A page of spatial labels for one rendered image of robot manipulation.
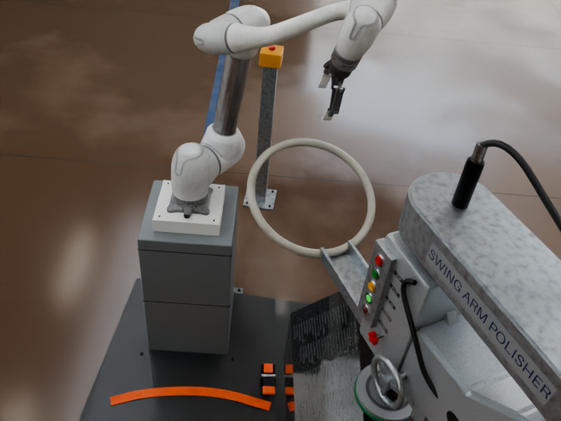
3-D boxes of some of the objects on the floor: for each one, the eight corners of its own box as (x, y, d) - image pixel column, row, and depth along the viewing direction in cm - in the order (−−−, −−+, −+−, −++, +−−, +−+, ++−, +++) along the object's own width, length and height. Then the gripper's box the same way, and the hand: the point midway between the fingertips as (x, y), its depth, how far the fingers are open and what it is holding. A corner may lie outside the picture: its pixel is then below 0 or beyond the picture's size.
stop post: (276, 191, 401) (291, 43, 329) (272, 210, 386) (288, 59, 314) (247, 187, 402) (256, 38, 330) (242, 205, 387) (250, 54, 315)
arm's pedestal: (136, 358, 295) (121, 246, 242) (154, 282, 333) (144, 171, 279) (236, 365, 298) (243, 256, 244) (243, 289, 335) (250, 180, 281)
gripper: (326, 31, 191) (309, 73, 209) (337, 93, 180) (317, 133, 198) (349, 32, 192) (329, 75, 211) (361, 94, 181) (339, 134, 200)
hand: (325, 101), depth 204 cm, fingers open, 13 cm apart
